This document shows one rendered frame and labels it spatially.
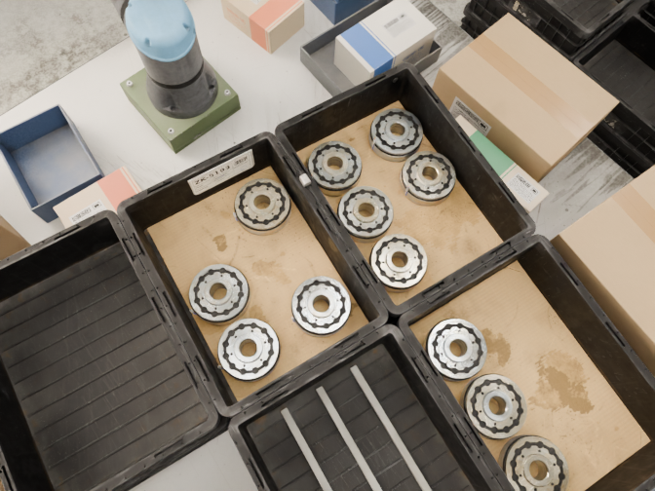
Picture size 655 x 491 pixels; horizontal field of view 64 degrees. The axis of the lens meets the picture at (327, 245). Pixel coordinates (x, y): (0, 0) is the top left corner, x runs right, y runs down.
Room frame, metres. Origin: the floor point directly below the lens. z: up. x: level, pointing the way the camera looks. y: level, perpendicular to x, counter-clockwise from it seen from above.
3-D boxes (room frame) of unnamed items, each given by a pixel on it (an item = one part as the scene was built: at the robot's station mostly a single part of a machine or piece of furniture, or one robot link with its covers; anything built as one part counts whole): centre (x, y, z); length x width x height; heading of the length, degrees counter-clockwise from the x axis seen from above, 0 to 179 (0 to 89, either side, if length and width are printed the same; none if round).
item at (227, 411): (0.24, 0.12, 0.92); 0.40 x 0.30 x 0.02; 37
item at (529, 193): (0.53, -0.31, 0.79); 0.24 x 0.06 x 0.06; 49
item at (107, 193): (0.36, 0.45, 0.74); 0.16 x 0.12 x 0.07; 133
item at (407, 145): (0.56, -0.11, 0.86); 0.10 x 0.10 x 0.01
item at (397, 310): (0.42, -0.12, 0.92); 0.40 x 0.30 x 0.02; 37
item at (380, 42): (0.85, -0.08, 0.75); 0.20 x 0.12 x 0.09; 135
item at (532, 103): (0.70, -0.37, 0.78); 0.30 x 0.22 x 0.16; 48
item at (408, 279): (0.29, -0.13, 0.86); 0.10 x 0.10 x 0.01
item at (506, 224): (0.42, -0.12, 0.87); 0.40 x 0.30 x 0.11; 37
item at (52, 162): (0.47, 0.60, 0.74); 0.20 x 0.15 x 0.07; 40
